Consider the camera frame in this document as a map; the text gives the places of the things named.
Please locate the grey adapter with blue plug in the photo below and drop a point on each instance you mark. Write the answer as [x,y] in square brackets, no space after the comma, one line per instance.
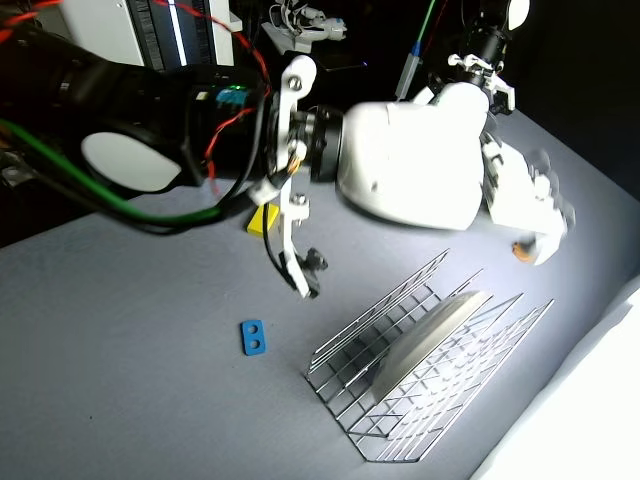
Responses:
[409,70]

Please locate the orange swirl cookie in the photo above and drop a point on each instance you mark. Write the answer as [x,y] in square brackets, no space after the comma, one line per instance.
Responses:
[522,252]

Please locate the white robot hand on stand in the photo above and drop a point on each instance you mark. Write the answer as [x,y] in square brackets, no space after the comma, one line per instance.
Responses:
[300,42]

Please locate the blue block with two holes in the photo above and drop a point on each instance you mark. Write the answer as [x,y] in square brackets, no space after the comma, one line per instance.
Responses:
[253,338]

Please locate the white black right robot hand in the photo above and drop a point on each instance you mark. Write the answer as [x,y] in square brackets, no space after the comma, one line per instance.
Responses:
[410,165]

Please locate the yellow rectangular block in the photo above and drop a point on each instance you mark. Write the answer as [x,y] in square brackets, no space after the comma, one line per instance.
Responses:
[262,222]

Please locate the white cloth backdrop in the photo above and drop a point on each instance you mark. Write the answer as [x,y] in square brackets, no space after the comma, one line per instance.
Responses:
[575,425]

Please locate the white round plate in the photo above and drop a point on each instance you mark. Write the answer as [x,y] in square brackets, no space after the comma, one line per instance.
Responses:
[430,340]

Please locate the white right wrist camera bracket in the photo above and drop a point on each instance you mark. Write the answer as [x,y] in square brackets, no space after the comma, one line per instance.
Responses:
[297,75]

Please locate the white robot column blue light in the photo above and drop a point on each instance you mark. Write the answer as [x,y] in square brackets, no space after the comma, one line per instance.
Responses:
[100,25]

